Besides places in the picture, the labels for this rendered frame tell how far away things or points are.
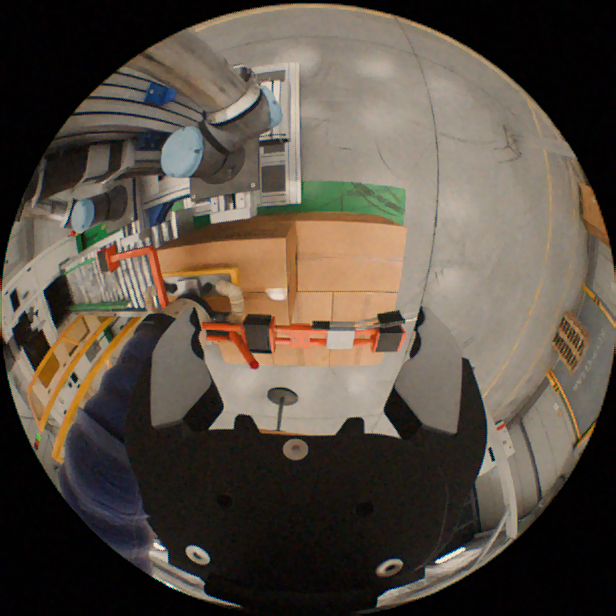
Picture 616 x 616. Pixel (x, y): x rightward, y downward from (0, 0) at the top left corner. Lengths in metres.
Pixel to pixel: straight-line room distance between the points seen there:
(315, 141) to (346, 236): 0.87
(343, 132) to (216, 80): 1.46
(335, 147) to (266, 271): 1.19
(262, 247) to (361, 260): 0.61
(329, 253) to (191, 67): 1.06
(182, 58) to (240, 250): 0.66
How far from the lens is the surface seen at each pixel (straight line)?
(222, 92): 0.37
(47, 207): 0.89
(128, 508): 0.42
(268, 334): 0.56
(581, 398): 9.34
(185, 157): 0.44
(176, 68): 0.33
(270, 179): 1.45
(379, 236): 1.16
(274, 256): 0.73
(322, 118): 1.76
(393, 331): 0.58
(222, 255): 0.78
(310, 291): 1.21
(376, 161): 1.72
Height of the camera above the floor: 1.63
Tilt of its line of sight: 58 degrees down
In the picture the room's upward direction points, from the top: 178 degrees counter-clockwise
